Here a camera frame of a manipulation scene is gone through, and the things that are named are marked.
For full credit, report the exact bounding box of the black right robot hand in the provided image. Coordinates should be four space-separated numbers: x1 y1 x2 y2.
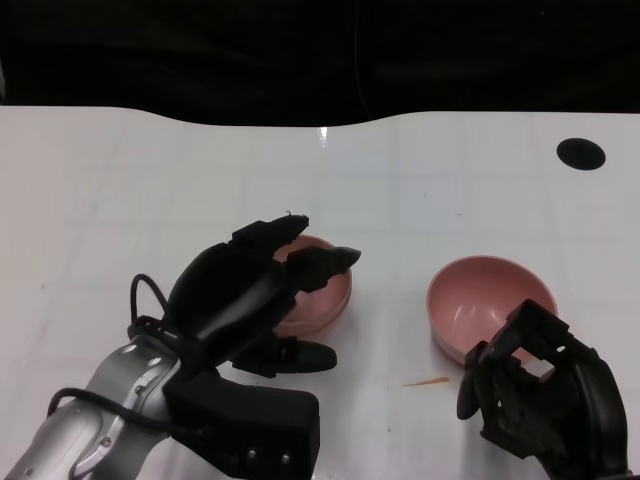
456 298 629 480

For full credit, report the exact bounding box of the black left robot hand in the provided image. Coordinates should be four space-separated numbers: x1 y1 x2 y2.
164 212 364 376

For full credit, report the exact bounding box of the black backdrop cloth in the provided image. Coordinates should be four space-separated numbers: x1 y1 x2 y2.
0 0 640 127

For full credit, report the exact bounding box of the round black table grommet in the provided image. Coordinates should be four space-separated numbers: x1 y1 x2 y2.
555 138 607 172

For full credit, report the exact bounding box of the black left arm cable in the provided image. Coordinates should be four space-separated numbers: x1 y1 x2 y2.
47 273 201 436

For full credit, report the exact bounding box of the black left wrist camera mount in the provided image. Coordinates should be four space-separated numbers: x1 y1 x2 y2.
163 372 321 480

